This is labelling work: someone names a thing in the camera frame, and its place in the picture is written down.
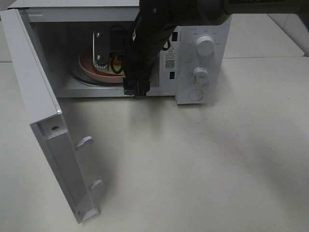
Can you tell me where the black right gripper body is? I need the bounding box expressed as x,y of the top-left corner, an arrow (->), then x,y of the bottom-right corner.
110,24 -> 162,76

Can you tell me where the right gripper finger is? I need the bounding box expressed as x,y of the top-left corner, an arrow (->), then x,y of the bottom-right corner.
133,74 -> 150,99
123,77 -> 135,95

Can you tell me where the white bread sandwich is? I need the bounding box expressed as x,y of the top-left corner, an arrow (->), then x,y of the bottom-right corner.
95,54 -> 125,76

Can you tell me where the pink round plate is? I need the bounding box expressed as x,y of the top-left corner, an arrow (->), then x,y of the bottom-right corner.
78,49 -> 125,84

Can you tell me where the round door release button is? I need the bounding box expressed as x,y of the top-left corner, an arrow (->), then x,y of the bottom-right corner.
188,89 -> 203,101

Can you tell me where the white microwave door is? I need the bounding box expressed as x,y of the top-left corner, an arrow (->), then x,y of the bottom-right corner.
0,9 -> 102,223

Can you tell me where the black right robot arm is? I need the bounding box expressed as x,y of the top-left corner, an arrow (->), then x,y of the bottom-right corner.
122,0 -> 309,98

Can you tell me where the white warning label sticker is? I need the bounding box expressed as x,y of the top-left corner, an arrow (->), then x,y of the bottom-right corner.
165,44 -> 176,70

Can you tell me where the lower white timer knob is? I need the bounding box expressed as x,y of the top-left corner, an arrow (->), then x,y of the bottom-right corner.
193,67 -> 209,85

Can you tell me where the white microwave oven body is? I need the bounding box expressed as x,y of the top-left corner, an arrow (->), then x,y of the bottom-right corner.
7,0 -> 231,104

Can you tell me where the upper white power knob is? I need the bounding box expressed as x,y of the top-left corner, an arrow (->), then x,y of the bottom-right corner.
195,35 -> 215,57

